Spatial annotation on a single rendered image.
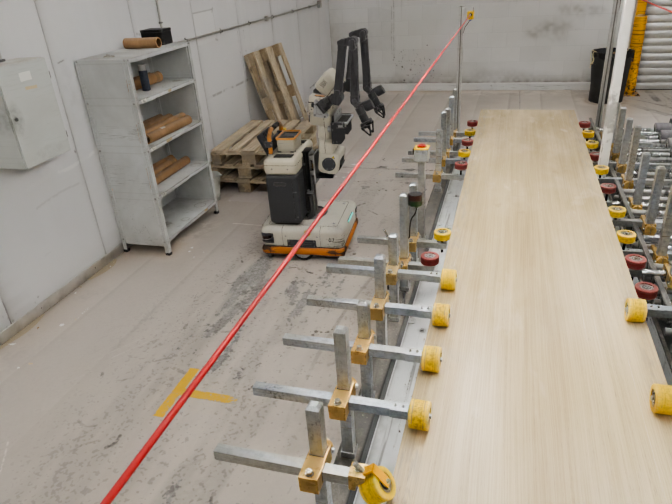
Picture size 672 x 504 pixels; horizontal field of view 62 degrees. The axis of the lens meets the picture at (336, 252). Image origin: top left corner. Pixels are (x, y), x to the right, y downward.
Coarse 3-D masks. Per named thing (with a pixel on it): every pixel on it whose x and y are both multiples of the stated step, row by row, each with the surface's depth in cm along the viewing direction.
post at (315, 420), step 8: (312, 408) 134; (320, 408) 134; (312, 416) 135; (320, 416) 135; (312, 424) 136; (320, 424) 135; (312, 432) 137; (320, 432) 136; (312, 440) 138; (320, 440) 138; (312, 448) 140; (320, 448) 139; (328, 488) 147; (320, 496) 147; (328, 496) 148
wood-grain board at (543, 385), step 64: (512, 128) 411; (576, 128) 401; (512, 192) 303; (576, 192) 297; (448, 256) 243; (512, 256) 240; (576, 256) 236; (512, 320) 198; (576, 320) 196; (448, 384) 171; (512, 384) 169; (576, 384) 168; (640, 384) 166; (448, 448) 149; (512, 448) 148; (576, 448) 146; (640, 448) 145
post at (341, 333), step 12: (336, 336) 153; (348, 336) 156; (336, 348) 155; (348, 348) 157; (336, 360) 157; (348, 360) 158; (336, 372) 159; (348, 372) 159; (348, 384) 160; (348, 420) 167; (348, 432) 169; (348, 444) 171
